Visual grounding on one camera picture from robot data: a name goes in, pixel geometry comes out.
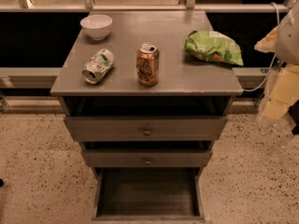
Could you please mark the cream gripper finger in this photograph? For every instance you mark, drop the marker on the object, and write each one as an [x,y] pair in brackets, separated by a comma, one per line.
[284,94]
[268,43]

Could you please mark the orange soda can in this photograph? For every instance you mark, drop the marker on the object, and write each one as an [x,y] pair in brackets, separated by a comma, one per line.
[147,64]

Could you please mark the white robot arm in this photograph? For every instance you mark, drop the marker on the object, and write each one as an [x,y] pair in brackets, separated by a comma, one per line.
[283,40]

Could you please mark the grey wooden drawer cabinet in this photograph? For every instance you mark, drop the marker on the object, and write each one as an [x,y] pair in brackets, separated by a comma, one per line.
[146,115]

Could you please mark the brass top drawer knob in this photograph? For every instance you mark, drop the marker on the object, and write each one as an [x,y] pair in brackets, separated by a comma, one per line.
[147,131]

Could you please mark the brass drawer knob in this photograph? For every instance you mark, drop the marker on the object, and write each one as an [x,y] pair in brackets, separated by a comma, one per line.
[147,131]
[148,161]

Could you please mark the brass middle drawer knob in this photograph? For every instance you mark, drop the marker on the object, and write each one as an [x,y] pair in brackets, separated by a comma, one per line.
[148,161]

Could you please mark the crushed green white can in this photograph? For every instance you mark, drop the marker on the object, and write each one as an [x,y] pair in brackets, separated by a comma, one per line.
[98,66]

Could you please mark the grey open bottom drawer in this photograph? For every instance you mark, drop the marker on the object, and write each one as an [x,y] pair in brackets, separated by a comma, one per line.
[148,196]

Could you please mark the grey middle drawer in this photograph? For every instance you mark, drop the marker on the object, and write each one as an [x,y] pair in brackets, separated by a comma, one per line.
[135,158]

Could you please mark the grey top drawer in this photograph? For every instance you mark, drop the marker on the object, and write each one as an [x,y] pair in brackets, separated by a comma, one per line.
[96,129]

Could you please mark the green chip bag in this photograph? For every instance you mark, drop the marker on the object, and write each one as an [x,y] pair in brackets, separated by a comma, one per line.
[212,46]

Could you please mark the white ceramic bowl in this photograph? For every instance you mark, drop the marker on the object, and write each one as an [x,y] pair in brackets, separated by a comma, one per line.
[97,27]

